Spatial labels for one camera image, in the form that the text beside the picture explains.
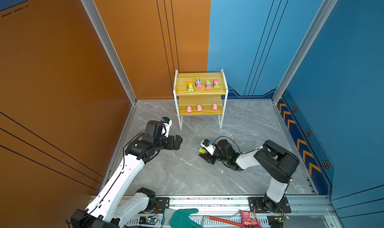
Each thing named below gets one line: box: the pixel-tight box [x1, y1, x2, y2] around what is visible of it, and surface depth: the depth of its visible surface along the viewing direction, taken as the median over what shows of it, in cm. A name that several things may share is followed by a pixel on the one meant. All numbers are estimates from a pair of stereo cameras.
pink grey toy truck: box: [195, 78, 202, 89], surface depth 82 cm
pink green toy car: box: [205, 79, 212, 90], surface depth 81 cm
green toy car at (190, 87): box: [187, 81, 194, 92], surface depth 81 cm
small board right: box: [274, 215, 290, 223], surface depth 71 cm
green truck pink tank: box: [212, 79, 220, 89], surface depth 82 cm
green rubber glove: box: [169, 208, 202, 228], surface depth 70 cm
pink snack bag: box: [240, 209, 262, 228], surface depth 70 cm
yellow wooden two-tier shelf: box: [173, 69, 229, 130], surface depth 88 cm
